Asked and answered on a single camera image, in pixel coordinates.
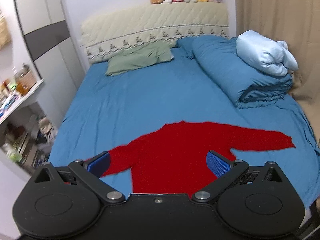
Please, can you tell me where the red sweater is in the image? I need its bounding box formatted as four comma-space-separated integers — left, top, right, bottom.
102, 121, 294, 196

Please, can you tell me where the green pillow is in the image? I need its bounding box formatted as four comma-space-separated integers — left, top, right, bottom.
105, 41, 174, 76

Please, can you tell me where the white shelf unit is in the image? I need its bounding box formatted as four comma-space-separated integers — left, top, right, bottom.
1, 63, 57, 174

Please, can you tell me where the beige curtain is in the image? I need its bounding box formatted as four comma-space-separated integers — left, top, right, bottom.
235, 0, 319, 140

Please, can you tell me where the white wardrobe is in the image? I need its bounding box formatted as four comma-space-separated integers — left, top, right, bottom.
11, 0, 86, 100

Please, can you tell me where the cream quilted headboard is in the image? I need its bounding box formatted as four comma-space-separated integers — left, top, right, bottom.
81, 2, 229, 64

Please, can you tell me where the folded blue duvet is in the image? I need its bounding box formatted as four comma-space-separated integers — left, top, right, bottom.
177, 35, 293, 108

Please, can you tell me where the blue bed sheet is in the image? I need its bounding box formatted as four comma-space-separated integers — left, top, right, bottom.
49, 46, 319, 205

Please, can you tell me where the light blue folded blanket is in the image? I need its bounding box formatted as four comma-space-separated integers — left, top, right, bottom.
236, 30, 298, 77

